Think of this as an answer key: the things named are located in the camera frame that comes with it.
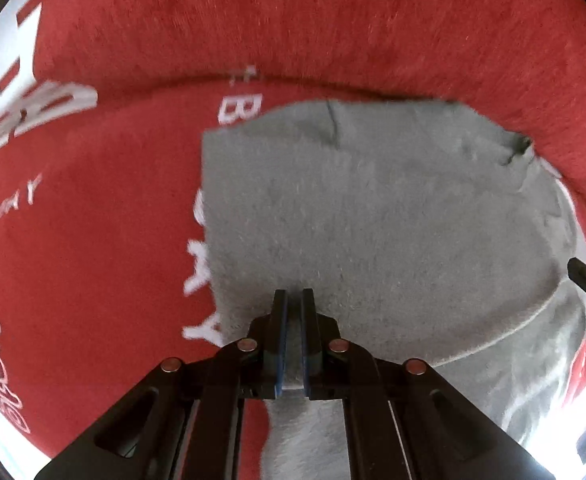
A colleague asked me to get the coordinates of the red blanket with white print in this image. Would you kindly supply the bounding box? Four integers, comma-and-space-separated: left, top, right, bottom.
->
0, 0, 586, 479

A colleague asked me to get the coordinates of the grey fleece garment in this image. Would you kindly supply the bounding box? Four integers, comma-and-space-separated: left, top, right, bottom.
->
202, 101, 586, 479

